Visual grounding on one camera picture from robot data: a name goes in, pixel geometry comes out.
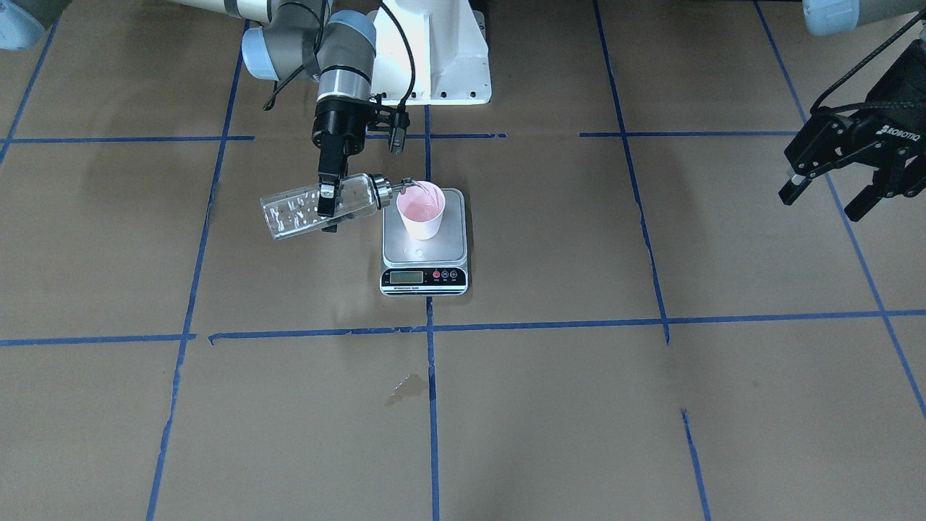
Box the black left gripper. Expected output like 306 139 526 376
778 40 924 222

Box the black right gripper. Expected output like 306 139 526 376
312 96 407 218

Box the clear glass sauce bottle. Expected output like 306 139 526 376
259 174 417 240

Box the pink plastic cup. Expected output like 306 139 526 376
396 182 446 240

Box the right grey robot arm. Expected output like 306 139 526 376
2 1 416 219

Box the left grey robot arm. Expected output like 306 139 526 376
778 1 925 222

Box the silver digital kitchen scale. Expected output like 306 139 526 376
379 189 470 296

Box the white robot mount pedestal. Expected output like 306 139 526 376
367 1 493 106

